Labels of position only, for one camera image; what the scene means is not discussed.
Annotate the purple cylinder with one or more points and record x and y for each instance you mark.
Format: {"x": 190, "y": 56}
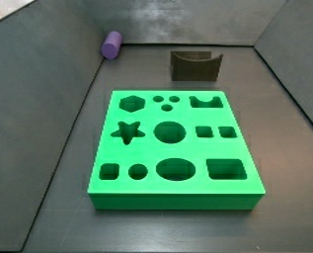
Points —
{"x": 111, "y": 46}

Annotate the green shape sorter block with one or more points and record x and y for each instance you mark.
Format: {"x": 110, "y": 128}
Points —
{"x": 171, "y": 154}

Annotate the black curved cradle stand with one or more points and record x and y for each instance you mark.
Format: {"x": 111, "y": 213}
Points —
{"x": 194, "y": 66}

